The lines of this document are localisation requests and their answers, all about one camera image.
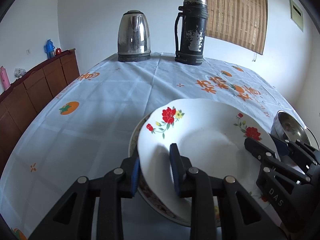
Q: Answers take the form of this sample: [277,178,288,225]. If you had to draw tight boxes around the white bowl pink flowers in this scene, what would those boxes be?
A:
[130,109,227,226]

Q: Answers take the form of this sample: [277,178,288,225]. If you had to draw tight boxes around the green wall panel box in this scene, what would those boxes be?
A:
[289,0,304,31]

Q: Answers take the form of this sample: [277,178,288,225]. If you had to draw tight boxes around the crumpled plastic bag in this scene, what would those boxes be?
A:
[14,68,27,79]

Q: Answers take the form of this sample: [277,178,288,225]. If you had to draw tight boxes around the blue thermos jug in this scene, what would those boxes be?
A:
[44,39,55,59]

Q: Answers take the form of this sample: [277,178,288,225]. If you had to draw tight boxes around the stainless steel electric kettle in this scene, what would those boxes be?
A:
[118,10,151,62]

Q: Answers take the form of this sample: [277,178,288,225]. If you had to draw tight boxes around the white enamel bowl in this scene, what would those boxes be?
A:
[304,126,319,150]

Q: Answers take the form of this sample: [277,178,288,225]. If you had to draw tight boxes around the pink thermos bottle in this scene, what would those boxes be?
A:
[1,66,11,90]

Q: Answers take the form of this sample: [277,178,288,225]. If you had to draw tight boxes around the brown wooden sideboard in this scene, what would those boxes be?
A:
[0,49,80,172]

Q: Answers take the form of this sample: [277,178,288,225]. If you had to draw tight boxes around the white plate red flowers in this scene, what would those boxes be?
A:
[137,99,276,226]

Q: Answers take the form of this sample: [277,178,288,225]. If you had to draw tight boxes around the black thermos flask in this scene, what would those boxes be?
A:
[175,0,209,66]

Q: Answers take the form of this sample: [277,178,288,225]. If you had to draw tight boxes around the bamboo window blind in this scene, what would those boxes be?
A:
[206,0,268,55]

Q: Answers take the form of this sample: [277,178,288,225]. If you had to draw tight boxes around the small red object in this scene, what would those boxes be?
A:
[55,48,62,55]

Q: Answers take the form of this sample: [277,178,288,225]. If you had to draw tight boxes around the stainless steel bowl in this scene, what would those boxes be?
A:
[271,111,311,145]

